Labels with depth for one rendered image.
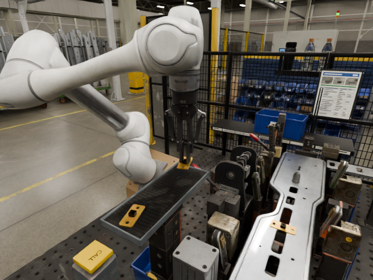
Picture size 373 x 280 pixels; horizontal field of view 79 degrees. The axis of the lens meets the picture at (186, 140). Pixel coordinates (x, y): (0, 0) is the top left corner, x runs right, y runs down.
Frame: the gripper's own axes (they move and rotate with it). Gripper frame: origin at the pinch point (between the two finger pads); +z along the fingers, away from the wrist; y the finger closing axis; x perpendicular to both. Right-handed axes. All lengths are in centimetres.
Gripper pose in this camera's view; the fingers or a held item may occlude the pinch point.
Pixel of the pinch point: (185, 151)
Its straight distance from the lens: 74.9
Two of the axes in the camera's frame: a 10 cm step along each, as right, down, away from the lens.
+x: 2.2, -3.7, 9.0
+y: 9.8, 0.8, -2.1
